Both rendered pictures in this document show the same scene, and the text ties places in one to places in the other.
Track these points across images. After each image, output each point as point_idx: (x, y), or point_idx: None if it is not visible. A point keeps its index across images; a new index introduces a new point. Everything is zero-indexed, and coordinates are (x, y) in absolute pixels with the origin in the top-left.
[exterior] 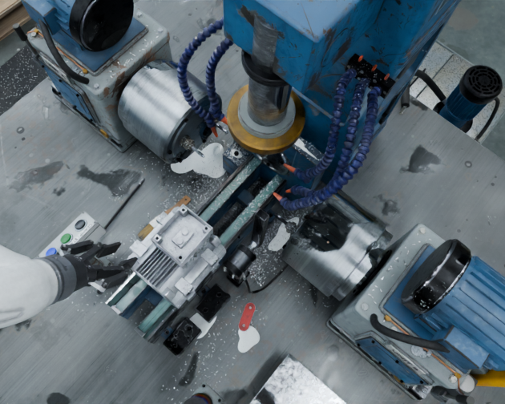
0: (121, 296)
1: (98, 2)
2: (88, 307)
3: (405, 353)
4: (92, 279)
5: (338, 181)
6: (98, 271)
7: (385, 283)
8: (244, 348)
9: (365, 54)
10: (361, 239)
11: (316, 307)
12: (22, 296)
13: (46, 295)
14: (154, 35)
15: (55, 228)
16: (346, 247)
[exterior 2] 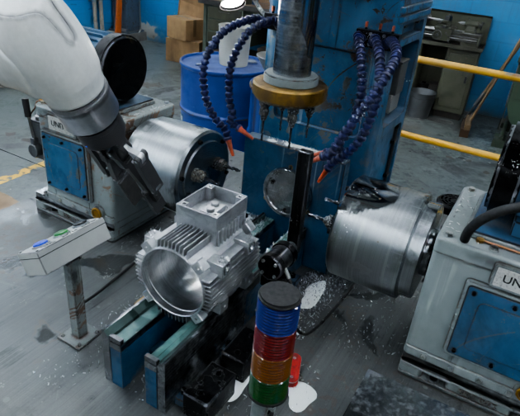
0: (123, 326)
1: (121, 40)
2: (63, 380)
3: None
4: (130, 142)
5: (382, 75)
6: (130, 156)
7: (459, 219)
8: (298, 406)
9: (369, 22)
10: (414, 193)
11: (378, 356)
12: (78, 23)
13: (96, 61)
14: (161, 105)
15: (24, 305)
16: (402, 199)
